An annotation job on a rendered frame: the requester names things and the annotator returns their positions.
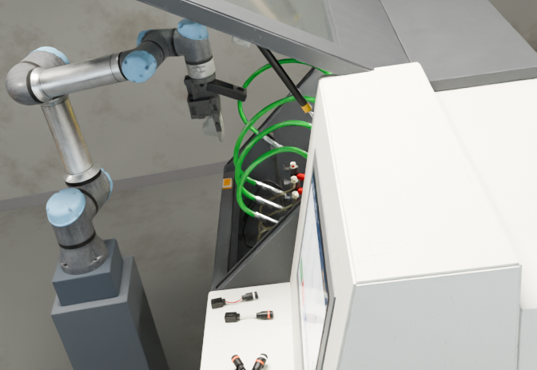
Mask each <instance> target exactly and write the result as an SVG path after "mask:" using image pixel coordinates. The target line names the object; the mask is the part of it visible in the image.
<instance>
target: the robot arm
mask: <svg viewBox="0 0 537 370"><path fill-rule="evenodd" d="M179 56H184V57H185V63H186V67H187V70H188V75H185V79H184V83H185V85H186V88H187V91H188V96H187V102H188V105H189V112H190V115H191V119H204V118H205V117H208V119H207V121H205V122H204V123H203V129H202V130H201V132H202V133H203V134H204V135H211V136H217V137H218V138H219V141H220V142H223V139H224V137H225V131H224V124H223V117H222V112H221V99H220V95H223V96H226V97H230V98H233V99H236V100H238V101H242V102H244V101H245V100H246V98H247V89H245V88H242V87H240V86H235V85H233V84H230V83H228V82H223V81H221V80H218V79H216V74H215V65H214V61H213V55H212V51H211V46H210V42H209V33H208V31H207V28H206V26H203V25H202V24H199V23H196V22H193V21H190V20H188V19H186V18H185V19H183V20H181V21H179V23H178V24H177V28H172V29H159V30H155V29H151V30H143V31H142V32H140V33H139V34H138V38H137V48H135V49H132V50H126V51H123V52H118V53H115V54H109V55H105V56H101V57H98V58H92V59H88V60H85V61H81V62H75V63H71V64H70V62H69V60H68V58H67V57H66V56H65V55H64V54H63V53H62V52H61V51H58V50H57V49H55V48H53V47H48V46H44V47H40V48H38V49H36V50H34V51H32V52H31V53H30V54H29V55H28V56H27V57H26V58H24V59H23V60H21V61H20V62H19V63H18V64H17V65H15V66H14V67H13V68H11V69H10V71H9V72H8V74H7V76H6V90H7V93H8V94H9V95H10V97H11V98H12V99H13V100H15V101H16V102H17V103H19V104H22V105H40V106H41V108H42V112H43V114H44V116H45V119H46V122H47V124H48V126H49V128H50V132H51V134H52V136H53V139H54V142H55V144H56V146H57V149H58V152H59V154H60V157H61V159H62V162H63V165H64V166H65V169H66V173H65V175H64V180H65V183H66V186H67V188H68V189H63V190H60V191H59V193H55V194H54V195H53V196H52V197H51V198H50V199H49V200H48V202H47V204H46V212H47V217H48V219H49V222H50V223H51V225H52V228H53V230H54V234H55V236H56V238H57V240H58V244H59V262H60V265H61V267H62V270H63V271H64V272H65V273H68V274H71V275H80V274H84V273H89V272H91V271H93V270H95V269H97V268H98V267H100V266H101V265H103V264H104V263H105V261H106V260H107V258H108V255H109V251H108V249H107V246H106V244H105V243H104V241H103V240H102V239H101V238H100V237H99V236H98V235H97V234H96V232H95V229H94V226H93V222H92V220H93V218H94V217H95V215H96V214H97V212H98V211H99V209H100V208H101V207H102V206H103V204H104V203H105V202H106V201H107V200H108V199H109V195H110V194H111V192H112V189H113V182H112V179H111V177H110V175H109V174H108V173H107V172H105V171H104V169H103V168H101V167H100V166H99V165H98V164H96V163H94V162H93V161H92V159H91V156H90V152H89V150H88V148H87V145H86V142H85V139H84V137H83V135H82V131H81V129H80V126H79V124H78V120H77V118H76V115H75V113H74V109H73V107H72V105H71V102H70V99H69V93H75V92H78V91H83V90H89V89H92V88H97V87H100V86H107V85H111V84H115V83H118V82H125V81H132V82H136V83H142V82H145V81H146V80H147V79H149V78H151V77H152V76H153V74H154V73H155V71H156V69H157V68H158V67H159V66H160V65H161V64H162V62H163V61H164V60H165V59H166V58H167V57H179ZM219 94H220V95H219ZM188 97H189V98H188Z"/></svg>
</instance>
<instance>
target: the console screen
mask: <svg viewBox="0 0 537 370"><path fill-rule="evenodd" d="M296 285H297V298H298V312H299V326H300V351H301V365H302V370H323V366H324V358H325V353H326V349H327V345H328V337H329V333H330V328H331V323H332V315H333V311H334V307H335V302H336V289H335V283H334V276H333V271H332V259H331V253H330V247H329V240H328V229H327V222H326V216H325V210H324V198H323V192H322V186H321V179H320V168H319V162H318V156H317V150H316V148H315V151H314V157H313V162H312V172H311V178H310V184H309V190H308V200H307V205H306V211H305V217H304V227H303V233H302V239H301V244H300V255H299V260H298V266H297V272H296Z"/></svg>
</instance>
